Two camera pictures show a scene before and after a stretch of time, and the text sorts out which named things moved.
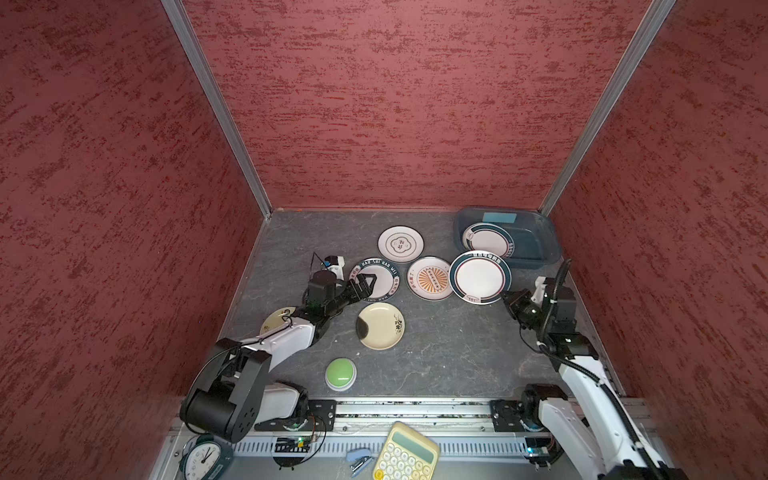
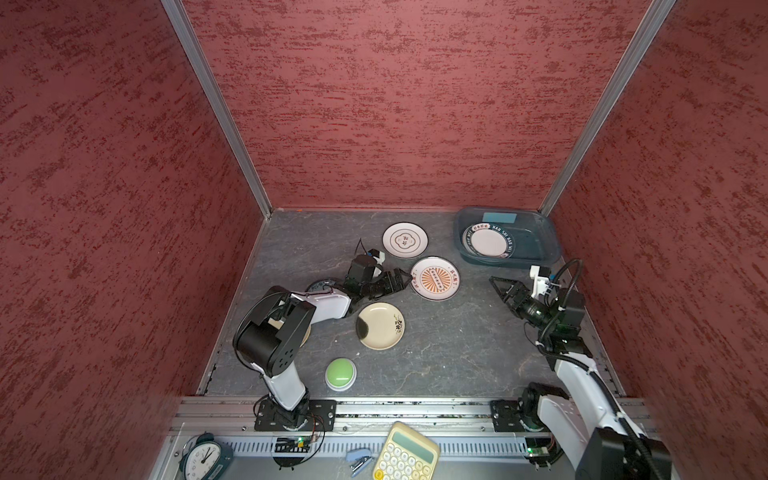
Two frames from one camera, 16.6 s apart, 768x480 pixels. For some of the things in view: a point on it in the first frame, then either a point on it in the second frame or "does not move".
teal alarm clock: [205, 457] does not move
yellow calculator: [406, 454] does not move
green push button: [341, 374] does not move
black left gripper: [350, 285] -> [398, 280]
